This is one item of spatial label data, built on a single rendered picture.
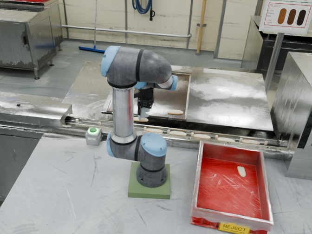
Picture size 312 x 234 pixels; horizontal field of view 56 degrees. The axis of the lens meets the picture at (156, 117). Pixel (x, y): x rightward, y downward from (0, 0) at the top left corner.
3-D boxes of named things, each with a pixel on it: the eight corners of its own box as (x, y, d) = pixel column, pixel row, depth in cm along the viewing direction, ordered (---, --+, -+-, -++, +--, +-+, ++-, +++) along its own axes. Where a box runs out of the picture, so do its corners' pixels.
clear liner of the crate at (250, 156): (187, 225, 124) (189, 210, 119) (197, 152, 164) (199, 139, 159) (270, 242, 119) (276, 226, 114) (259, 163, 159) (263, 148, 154)
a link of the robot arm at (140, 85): (153, 77, 140) (157, 68, 149) (130, 74, 141) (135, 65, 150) (152, 92, 144) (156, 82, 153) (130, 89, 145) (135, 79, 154)
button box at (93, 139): (85, 149, 169) (83, 133, 163) (90, 141, 176) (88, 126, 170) (99, 151, 168) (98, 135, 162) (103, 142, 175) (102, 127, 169)
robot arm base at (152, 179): (168, 187, 138) (170, 173, 132) (135, 187, 137) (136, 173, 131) (165, 164, 150) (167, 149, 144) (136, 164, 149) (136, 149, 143)
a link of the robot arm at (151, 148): (163, 172, 132) (165, 150, 124) (133, 167, 134) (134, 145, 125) (167, 154, 142) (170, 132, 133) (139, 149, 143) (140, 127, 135)
